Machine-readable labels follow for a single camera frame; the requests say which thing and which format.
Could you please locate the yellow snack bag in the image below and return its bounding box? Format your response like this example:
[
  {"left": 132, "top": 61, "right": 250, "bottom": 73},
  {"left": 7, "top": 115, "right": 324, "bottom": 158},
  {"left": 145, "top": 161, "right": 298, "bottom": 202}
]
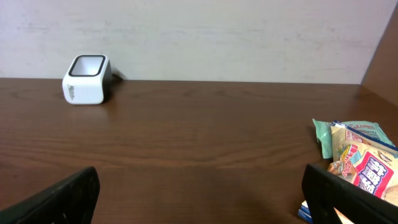
[{"left": 297, "top": 120, "right": 398, "bottom": 224}]

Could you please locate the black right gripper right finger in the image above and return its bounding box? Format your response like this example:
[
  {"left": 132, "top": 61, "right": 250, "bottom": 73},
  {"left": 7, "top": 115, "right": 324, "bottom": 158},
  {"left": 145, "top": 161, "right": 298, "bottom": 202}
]
[{"left": 302, "top": 164, "right": 397, "bottom": 223}]

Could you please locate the white barcode scanner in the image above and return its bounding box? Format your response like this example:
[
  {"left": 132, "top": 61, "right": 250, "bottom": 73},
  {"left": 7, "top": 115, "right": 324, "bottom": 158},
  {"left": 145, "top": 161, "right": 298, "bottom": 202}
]
[{"left": 62, "top": 54, "right": 113, "bottom": 105}]

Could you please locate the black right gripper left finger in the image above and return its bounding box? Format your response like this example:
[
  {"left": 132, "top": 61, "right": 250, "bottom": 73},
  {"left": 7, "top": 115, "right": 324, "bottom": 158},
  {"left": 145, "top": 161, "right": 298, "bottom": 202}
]
[{"left": 1, "top": 167, "right": 100, "bottom": 224}]

